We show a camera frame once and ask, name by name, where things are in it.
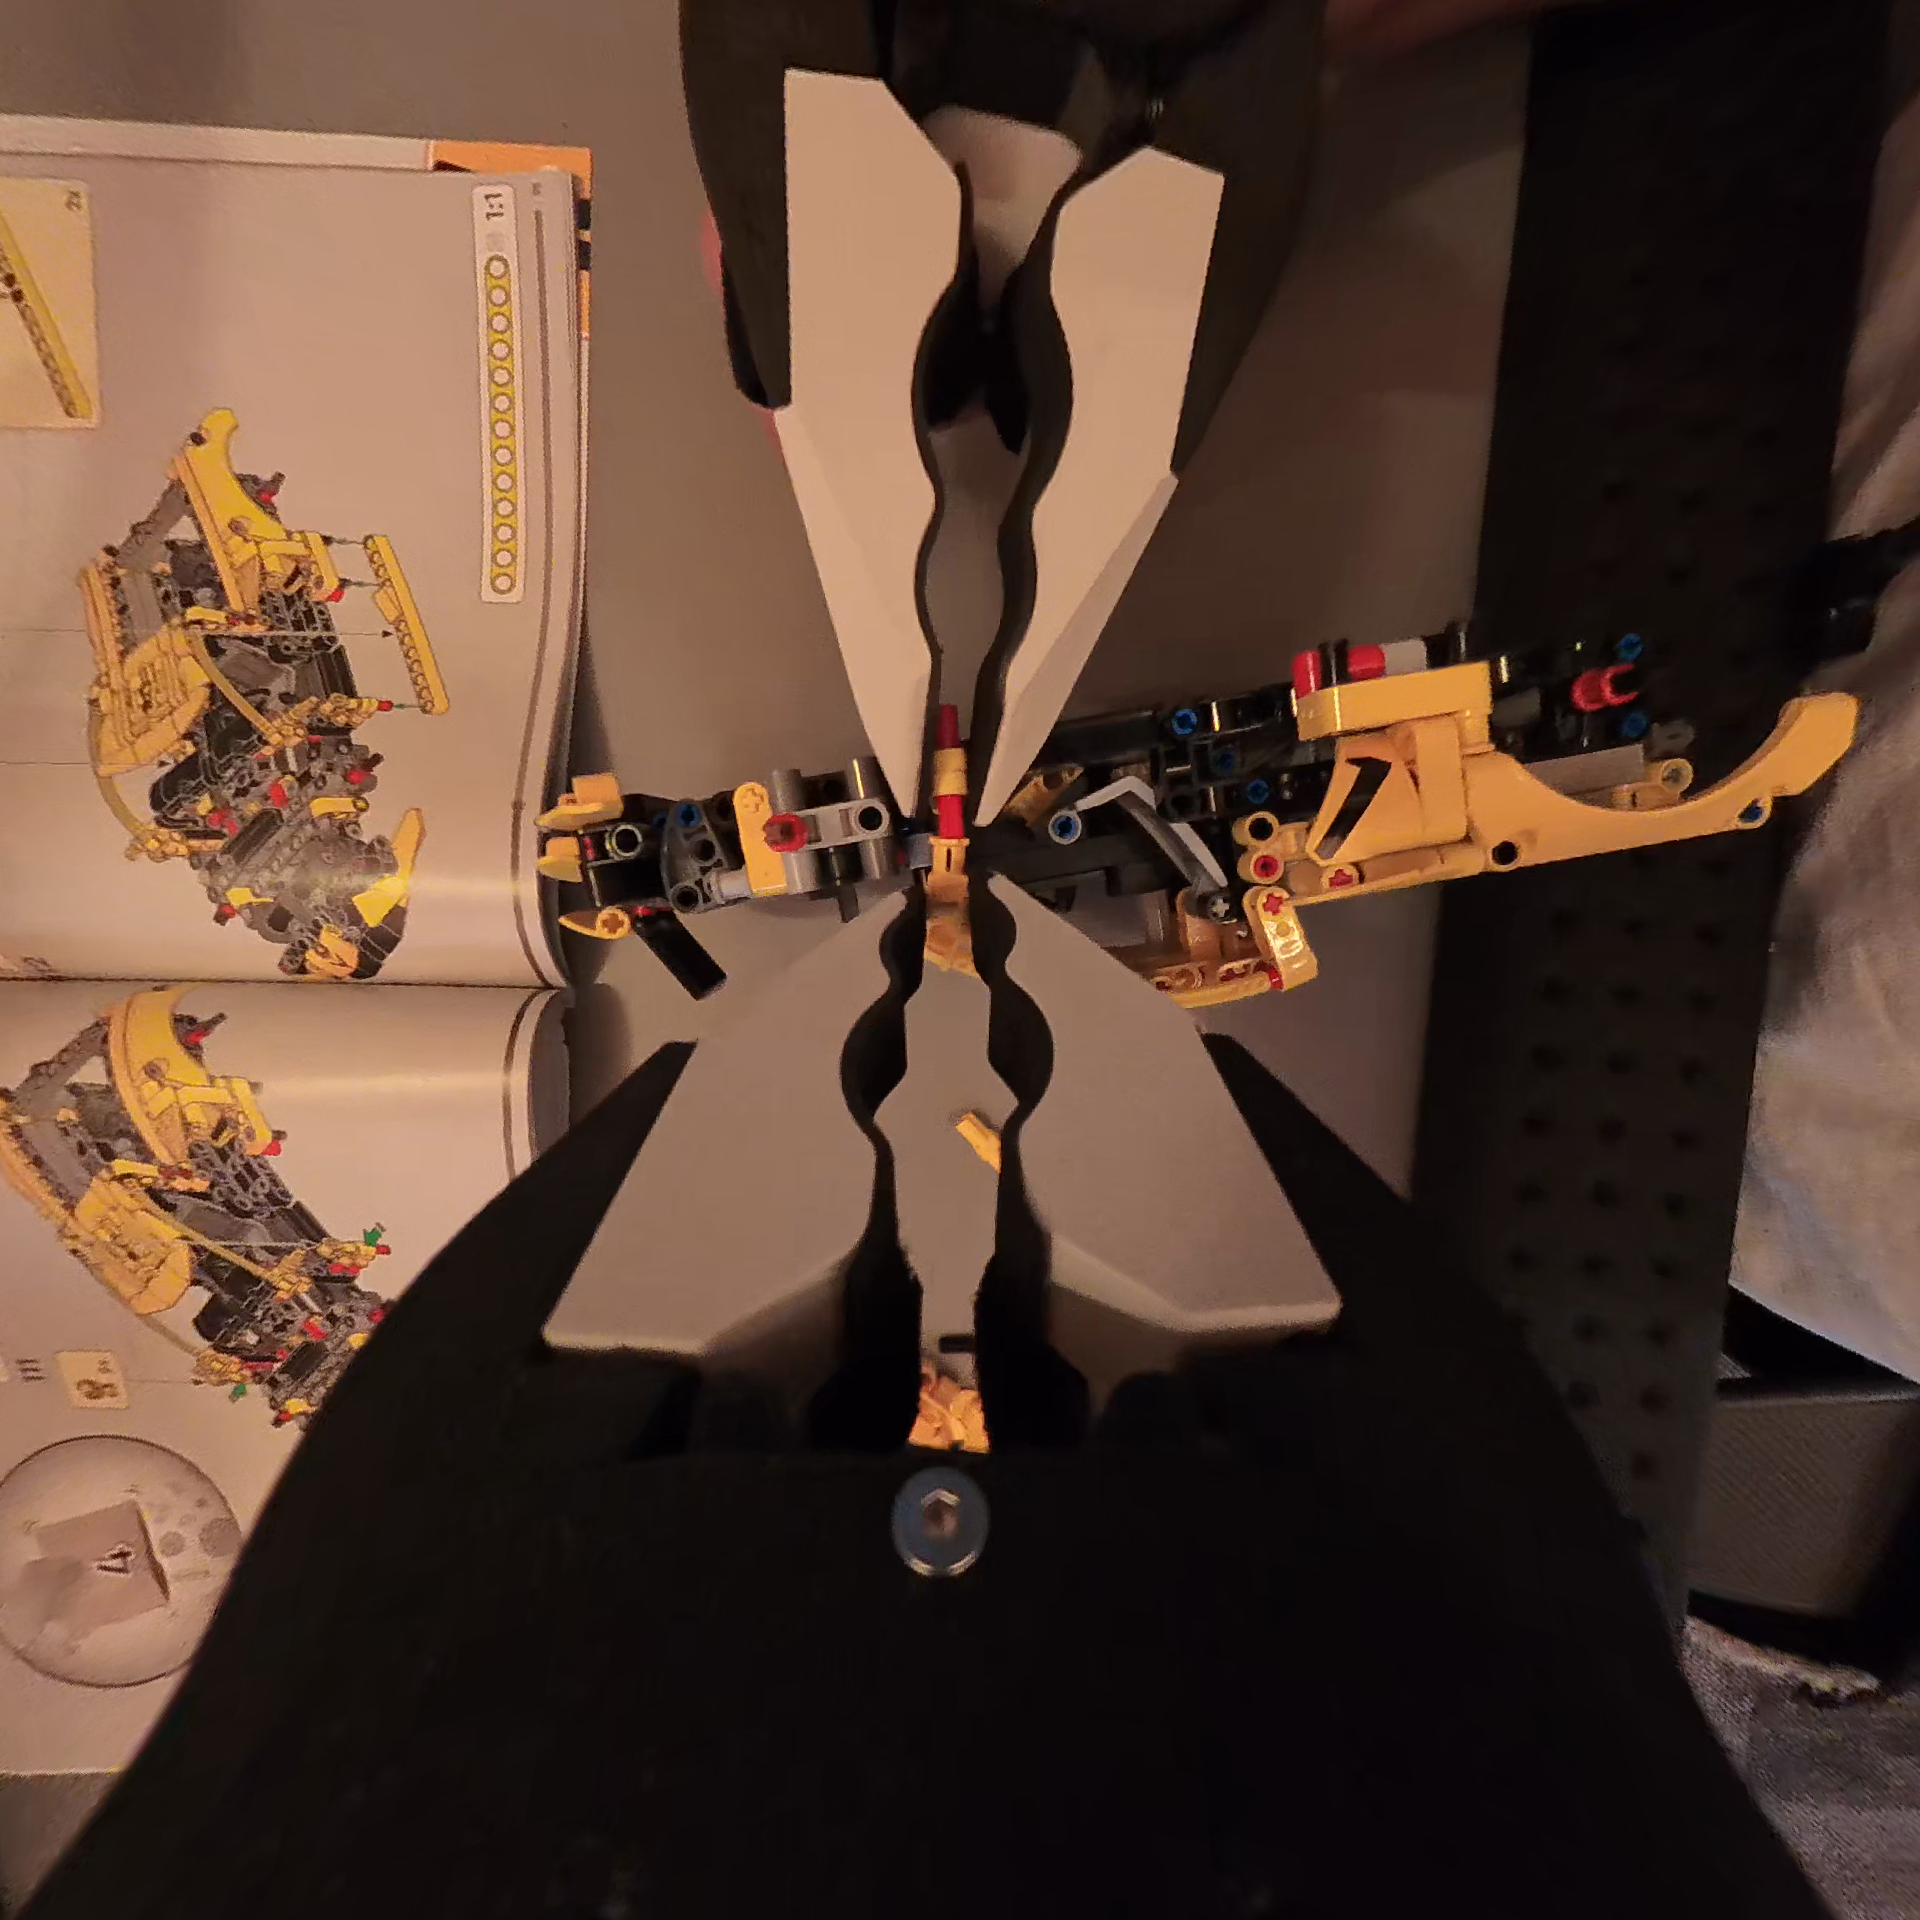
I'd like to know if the open instruction booklet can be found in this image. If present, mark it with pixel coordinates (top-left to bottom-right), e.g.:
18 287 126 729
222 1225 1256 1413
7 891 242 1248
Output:
0 110 595 1779

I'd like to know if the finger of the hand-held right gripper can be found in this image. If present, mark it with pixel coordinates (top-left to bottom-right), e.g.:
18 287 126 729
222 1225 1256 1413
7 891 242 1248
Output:
780 65 979 816
973 147 1226 830

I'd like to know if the grey desk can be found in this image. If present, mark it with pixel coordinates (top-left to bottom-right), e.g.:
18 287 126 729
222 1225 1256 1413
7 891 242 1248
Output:
0 0 1535 1920

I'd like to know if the dark grey case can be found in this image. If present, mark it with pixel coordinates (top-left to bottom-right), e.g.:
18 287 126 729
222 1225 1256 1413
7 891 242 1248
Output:
1687 1347 1920 1623

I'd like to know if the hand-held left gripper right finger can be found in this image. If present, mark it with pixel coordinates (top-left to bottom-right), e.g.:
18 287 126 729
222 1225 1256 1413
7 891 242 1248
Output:
982 875 1342 1398

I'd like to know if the yellow black brick car model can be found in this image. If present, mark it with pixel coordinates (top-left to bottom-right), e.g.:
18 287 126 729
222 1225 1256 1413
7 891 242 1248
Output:
534 628 1861 1177

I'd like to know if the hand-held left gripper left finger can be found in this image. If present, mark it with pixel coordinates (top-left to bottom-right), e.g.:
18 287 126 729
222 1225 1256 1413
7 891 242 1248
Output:
537 880 923 1426

